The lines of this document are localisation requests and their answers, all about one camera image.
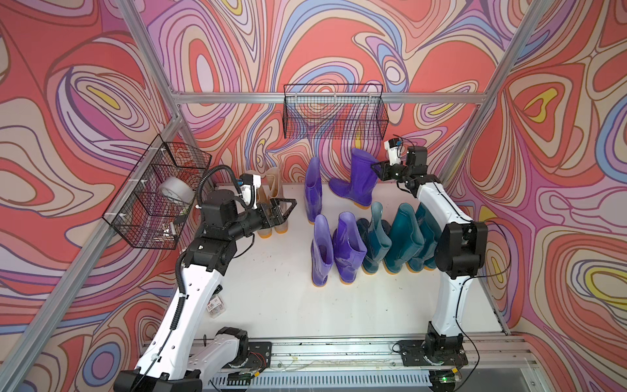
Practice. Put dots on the small clear plastic box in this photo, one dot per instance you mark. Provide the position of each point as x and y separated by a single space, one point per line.
215 306

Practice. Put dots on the back black wire basket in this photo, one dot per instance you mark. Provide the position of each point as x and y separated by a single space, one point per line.
334 111

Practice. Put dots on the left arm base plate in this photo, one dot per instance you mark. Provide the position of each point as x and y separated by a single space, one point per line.
258 358

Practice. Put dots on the white tape roll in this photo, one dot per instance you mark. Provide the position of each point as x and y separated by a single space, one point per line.
176 189

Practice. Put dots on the thin purple rain boot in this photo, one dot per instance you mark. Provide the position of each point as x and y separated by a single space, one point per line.
313 190

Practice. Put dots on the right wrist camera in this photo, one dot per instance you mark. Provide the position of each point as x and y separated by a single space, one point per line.
394 148

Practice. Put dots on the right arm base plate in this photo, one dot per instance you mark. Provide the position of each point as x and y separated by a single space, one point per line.
446 353

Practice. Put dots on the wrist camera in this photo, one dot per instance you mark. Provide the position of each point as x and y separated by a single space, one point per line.
250 183
394 148

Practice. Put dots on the black wire basket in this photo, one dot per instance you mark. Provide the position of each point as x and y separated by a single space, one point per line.
334 111
139 213

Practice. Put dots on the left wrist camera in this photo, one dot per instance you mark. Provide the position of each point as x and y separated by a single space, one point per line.
250 183

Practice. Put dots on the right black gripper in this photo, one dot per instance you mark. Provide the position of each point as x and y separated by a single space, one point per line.
383 172

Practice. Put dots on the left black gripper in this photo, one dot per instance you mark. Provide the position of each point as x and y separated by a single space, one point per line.
273 212

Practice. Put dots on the left black wire basket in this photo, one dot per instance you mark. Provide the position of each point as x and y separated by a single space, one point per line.
139 213

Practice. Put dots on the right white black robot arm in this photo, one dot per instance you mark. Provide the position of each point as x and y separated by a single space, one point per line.
460 255

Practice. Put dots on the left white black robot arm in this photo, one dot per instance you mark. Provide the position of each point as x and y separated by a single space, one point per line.
229 211

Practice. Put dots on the aluminium front rail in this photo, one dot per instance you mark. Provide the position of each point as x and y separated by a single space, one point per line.
383 353

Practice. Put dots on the beige rain boot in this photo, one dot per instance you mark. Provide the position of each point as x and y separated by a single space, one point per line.
261 198
275 188

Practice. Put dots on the teal rain boot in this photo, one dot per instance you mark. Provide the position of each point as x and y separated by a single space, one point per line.
430 262
375 235
431 233
406 238

